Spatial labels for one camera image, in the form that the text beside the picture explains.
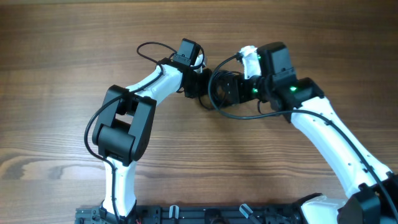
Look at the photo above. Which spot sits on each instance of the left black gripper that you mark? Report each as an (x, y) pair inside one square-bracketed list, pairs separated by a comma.
[(206, 74)]

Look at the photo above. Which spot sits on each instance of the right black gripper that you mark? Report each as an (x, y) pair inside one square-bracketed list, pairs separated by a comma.
[(237, 92)]

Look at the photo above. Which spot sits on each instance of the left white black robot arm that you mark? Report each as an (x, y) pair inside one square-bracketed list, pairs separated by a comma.
[(122, 126)]

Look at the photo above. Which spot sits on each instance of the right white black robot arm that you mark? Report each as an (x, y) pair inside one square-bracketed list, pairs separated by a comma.
[(370, 186)]

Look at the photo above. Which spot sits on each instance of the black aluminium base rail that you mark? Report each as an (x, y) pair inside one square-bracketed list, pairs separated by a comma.
[(271, 213)]

